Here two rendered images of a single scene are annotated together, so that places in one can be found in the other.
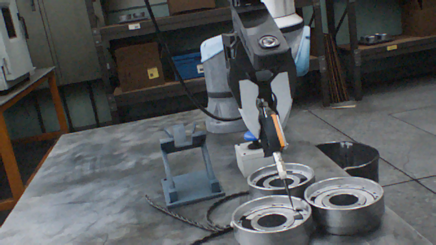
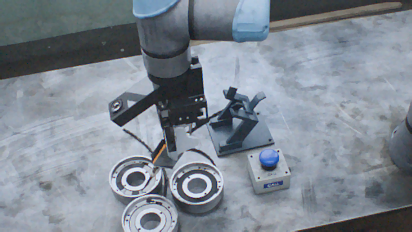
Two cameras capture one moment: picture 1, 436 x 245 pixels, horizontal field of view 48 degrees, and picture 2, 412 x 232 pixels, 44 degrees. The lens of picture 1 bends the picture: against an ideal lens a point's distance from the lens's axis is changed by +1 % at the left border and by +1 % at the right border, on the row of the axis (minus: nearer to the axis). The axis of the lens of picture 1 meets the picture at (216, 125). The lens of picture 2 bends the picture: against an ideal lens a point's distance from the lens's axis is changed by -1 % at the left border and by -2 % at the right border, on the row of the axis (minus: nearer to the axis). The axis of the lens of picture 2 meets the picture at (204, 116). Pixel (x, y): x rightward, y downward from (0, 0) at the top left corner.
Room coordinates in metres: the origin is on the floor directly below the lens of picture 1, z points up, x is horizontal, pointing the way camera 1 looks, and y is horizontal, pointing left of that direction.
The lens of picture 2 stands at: (0.71, -0.71, 1.66)
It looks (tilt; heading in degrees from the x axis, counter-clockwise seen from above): 46 degrees down; 88
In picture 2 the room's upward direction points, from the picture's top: 5 degrees counter-clockwise
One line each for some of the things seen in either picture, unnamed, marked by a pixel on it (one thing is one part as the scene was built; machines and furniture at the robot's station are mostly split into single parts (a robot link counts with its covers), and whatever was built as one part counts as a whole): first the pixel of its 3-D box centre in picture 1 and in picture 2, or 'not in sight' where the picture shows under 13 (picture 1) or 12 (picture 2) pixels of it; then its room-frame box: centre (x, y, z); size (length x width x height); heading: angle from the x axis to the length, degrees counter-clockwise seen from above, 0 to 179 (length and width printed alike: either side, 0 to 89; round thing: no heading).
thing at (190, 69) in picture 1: (201, 62); not in sight; (4.32, 0.05, 0.56); 0.52 x 0.38 x 0.22; 93
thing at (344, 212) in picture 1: (344, 205); (150, 223); (0.61, -0.16, 0.82); 0.10 x 0.10 x 0.04
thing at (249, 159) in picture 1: (257, 155); (271, 170); (0.85, -0.07, 0.82); 0.08 x 0.07 x 0.05; 6
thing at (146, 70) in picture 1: (139, 64); not in sight; (4.24, 0.58, 0.64); 0.49 x 0.40 x 0.37; 101
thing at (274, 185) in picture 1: (281, 186); (197, 188); (0.70, -0.09, 0.82); 0.10 x 0.10 x 0.04
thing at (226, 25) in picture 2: not in sight; (231, 8); (0.78, -0.08, 1.23); 0.11 x 0.11 x 0.08; 77
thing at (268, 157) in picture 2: (255, 144); (268, 162); (0.85, -0.07, 0.85); 0.04 x 0.04 x 0.05
